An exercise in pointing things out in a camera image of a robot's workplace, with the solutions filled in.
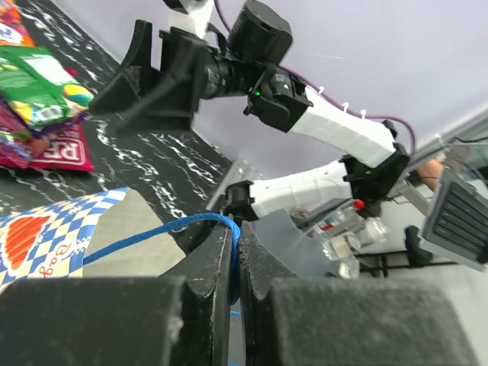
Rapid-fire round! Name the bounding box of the purple Fox's candy bag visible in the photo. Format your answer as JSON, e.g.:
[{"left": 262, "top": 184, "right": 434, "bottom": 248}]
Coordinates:
[{"left": 1, "top": 98, "right": 88, "bottom": 169}]

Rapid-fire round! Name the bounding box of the rainbow candy bag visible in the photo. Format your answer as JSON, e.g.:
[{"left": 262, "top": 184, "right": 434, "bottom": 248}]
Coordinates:
[{"left": 1, "top": 46, "right": 94, "bottom": 129}]

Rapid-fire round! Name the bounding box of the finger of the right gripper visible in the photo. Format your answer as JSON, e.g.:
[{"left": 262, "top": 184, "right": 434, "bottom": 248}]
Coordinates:
[
  {"left": 115, "top": 95, "right": 191, "bottom": 132},
  {"left": 89, "top": 20, "right": 166, "bottom": 114}
]

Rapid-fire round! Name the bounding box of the aluminium frame rail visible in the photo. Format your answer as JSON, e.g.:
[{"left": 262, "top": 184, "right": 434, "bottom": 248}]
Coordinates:
[{"left": 206, "top": 156, "right": 262, "bottom": 210}]

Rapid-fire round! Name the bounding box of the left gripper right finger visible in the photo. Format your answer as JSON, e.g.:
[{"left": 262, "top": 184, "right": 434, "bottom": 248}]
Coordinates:
[{"left": 239, "top": 223, "right": 478, "bottom": 365}]

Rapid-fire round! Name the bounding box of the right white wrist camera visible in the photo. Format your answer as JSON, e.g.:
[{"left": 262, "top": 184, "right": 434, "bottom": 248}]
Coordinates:
[{"left": 163, "top": 0, "right": 214, "bottom": 39}]

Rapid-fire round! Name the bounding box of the orange candy bag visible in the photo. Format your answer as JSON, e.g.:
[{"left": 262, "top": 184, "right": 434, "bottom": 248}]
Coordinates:
[{"left": 0, "top": 0, "right": 35, "bottom": 47}]

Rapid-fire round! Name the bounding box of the clear plastic water bottle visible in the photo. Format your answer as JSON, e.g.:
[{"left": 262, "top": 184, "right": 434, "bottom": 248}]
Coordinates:
[{"left": 322, "top": 218, "right": 390, "bottom": 261}]

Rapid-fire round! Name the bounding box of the blue checkered paper bag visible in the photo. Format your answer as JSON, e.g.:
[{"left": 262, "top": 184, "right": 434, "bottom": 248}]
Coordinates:
[{"left": 0, "top": 186, "right": 245, "bottom": 317}]

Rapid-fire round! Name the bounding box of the grey laptop keyboard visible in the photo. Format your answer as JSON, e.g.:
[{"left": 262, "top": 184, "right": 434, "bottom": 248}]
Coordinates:
[{"left": 419, "top": 168, "right": 487, "bottom": 272}]

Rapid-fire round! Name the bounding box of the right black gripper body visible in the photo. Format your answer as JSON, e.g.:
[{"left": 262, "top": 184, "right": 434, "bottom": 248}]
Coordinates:
[{"left": 158, "top": 1, "right": 294, "bottom": 118}]

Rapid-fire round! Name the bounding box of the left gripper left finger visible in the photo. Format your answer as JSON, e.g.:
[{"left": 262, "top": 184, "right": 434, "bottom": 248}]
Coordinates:
[{"left": 1, "top": 225, "right": 233, "bottom": 365}]

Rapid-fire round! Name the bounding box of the pink chips bag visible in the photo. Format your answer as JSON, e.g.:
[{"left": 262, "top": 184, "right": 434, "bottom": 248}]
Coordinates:
[{"left": 0, "top": 68, "right": 95, "bottom": 172}]

